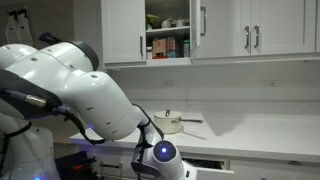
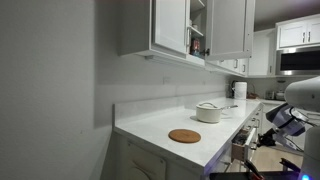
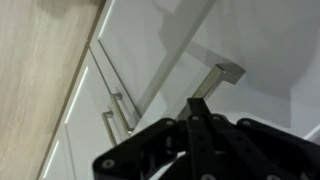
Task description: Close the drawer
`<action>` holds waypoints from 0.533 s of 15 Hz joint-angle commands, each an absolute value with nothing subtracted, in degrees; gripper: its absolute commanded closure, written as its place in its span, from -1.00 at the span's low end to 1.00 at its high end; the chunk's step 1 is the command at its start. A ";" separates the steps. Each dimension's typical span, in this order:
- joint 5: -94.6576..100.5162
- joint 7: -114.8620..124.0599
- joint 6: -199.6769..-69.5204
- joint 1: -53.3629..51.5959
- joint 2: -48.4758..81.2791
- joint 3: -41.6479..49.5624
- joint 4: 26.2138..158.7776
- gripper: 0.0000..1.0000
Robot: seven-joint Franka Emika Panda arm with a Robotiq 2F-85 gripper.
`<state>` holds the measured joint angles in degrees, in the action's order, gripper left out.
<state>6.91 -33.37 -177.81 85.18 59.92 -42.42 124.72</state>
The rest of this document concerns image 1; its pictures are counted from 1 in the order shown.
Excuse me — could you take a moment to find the wooden drawer with white front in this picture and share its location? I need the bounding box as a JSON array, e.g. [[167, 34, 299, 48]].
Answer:
[[181, 157, 235, 180]]

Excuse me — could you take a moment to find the white lower drawer front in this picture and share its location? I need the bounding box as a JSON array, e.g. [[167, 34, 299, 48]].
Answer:
[[94, 153, 135, 180]]

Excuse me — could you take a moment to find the cream saucepan lid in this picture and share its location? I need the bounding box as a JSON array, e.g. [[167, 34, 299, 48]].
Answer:
[[153, 109, 183, 121]]

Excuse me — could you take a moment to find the small white bottle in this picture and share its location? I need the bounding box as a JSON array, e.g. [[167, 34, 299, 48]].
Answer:
[[146, 45, 154, 60]]

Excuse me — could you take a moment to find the brown cardboard food box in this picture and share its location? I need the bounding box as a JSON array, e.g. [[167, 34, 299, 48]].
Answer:
[[152, 37, 168, 60]]

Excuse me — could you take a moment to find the red and blue food box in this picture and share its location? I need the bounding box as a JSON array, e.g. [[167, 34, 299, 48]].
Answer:
[[166, 36, 177, 58]]

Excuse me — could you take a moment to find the green lidded jar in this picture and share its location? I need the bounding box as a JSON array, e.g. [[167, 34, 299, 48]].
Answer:
[[182, 39, 191, 58]]

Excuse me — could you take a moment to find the green food bag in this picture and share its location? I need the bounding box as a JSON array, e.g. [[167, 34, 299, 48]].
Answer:
[[145, 13, 163, 30]]

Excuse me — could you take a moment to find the closed white upper cabinet door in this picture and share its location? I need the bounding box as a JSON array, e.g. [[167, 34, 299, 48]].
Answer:
[[250, 0, 317, 56], [200, 0, 252, 59], [100, 0, 147, 65]]

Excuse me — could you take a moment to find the open white upper cabinet door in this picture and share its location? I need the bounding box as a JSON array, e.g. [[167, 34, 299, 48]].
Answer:
[[189, 0, 208, 49]]

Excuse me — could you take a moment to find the white lower cabinet front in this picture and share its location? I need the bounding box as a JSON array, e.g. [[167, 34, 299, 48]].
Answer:
[[229, 159, 320, 180]]

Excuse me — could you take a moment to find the white hanging mitt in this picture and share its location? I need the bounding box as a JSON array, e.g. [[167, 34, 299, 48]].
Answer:
[[16, 8, 35, 47], [4, 9, 21, 45]]

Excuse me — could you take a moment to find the white wall outlet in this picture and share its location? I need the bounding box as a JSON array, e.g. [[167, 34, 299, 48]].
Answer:
[[265, 79, 280, 89], [162, 79, 175, 89]]

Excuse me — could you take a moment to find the white upper cabinet frame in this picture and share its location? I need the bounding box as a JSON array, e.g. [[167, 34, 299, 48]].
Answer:
[[100, 0, 320, 70]]

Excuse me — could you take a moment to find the cream saucepan with metal handle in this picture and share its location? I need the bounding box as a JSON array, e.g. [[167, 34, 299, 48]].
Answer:
[[153, 114, 204, 135]]

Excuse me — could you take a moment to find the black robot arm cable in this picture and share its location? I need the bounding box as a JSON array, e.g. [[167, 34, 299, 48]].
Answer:
[[0, 88, 151, 180]]

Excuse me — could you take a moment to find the red handled tool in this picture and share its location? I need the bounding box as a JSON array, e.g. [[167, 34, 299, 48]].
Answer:
[[71, 156, 98, 171]]

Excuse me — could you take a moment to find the dark blue wall object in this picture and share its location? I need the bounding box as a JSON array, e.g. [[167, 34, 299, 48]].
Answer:
[[38, 32, 63, 46]]

